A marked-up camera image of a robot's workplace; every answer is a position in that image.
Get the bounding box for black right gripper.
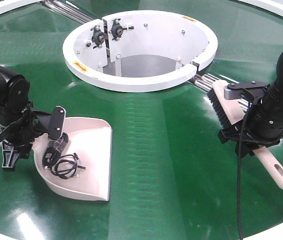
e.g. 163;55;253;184
217;120;283;158

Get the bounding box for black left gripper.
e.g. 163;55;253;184
0;101;66;172

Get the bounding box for black cable bundle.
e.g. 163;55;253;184
42;132;87;179

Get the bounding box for pink plastic dustpan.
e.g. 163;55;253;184
0;116;113;202

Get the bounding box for pink hand brush black bristles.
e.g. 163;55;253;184
207;80;283;191

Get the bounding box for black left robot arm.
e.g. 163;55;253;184
0;66;69;171

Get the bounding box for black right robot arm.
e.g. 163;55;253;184
218;52;283;157

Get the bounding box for green conveyor belt surface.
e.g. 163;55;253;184
0;0;283;240

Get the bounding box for steel rollers right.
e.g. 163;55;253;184
187;73;283;143

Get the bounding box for steel rollers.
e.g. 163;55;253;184
41;0;96;24
187;73;283;143

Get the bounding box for white outer rim left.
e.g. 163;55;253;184
0;0;39;15

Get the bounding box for steel rollers top left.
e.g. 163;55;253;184
41;0;96;24

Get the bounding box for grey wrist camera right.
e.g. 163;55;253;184
224;81;268;104

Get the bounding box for black bearing mount left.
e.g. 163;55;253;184
91;25;105;48

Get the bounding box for black bearing mount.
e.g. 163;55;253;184
110;18;135;41
91;25;105;48

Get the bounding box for black bearing mount right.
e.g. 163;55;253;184
110;18;135;41

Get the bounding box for white central ring housing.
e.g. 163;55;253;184
62;10;218;93

